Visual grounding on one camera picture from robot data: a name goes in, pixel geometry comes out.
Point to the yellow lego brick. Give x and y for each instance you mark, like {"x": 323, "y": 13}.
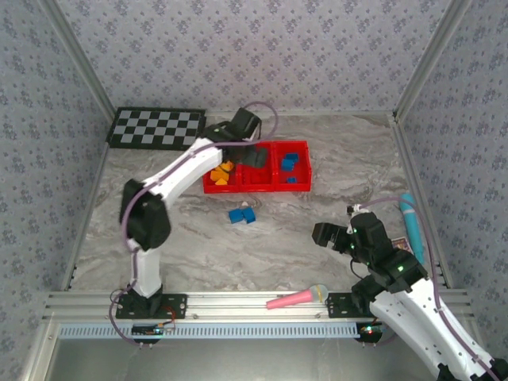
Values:
{"x": 222, "y": 182}
{"x": 217, "y": 174}
{"x": 227, "y": 166}

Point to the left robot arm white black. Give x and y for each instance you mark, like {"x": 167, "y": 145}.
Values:
{"x": 147, "y": 270}

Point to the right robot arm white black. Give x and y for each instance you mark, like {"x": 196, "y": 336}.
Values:
{"x": 416, "y": 317}

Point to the purple playing card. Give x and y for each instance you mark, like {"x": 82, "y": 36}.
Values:
{"x": 400, "y": 243}

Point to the red three-compartment tray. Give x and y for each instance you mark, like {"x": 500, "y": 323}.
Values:
{"x": 297, "y": 174}

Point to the teal toy microphone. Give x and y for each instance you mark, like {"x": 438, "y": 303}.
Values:
{"x": 412, "y": 226}

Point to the pink toy microphone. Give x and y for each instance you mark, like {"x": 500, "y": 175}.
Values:
{"x": 293, "y": 299}

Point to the black grey checkerboard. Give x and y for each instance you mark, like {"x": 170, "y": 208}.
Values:
{"x": 156, "y": 129}

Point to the grey metal shelf panel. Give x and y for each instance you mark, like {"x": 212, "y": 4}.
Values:
{"x": 258, "y": 361}

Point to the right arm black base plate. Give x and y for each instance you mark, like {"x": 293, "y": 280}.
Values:
{"x": 337, "y": 305}

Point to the aluminium table side rail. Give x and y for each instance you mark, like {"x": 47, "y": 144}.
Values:
{"x": 95, "y": 190}
{"x": 416, "y": 178}

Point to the long aluminium base rail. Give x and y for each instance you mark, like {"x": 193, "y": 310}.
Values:
{"x": 238, "y": 305}

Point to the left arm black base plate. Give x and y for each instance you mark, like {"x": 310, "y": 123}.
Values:
{"x": 176, "y": 305}

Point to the aluminium corner post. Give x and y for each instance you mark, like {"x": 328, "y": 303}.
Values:
{"x": 430, "y": 59}
{"x": 81, "y": 59}

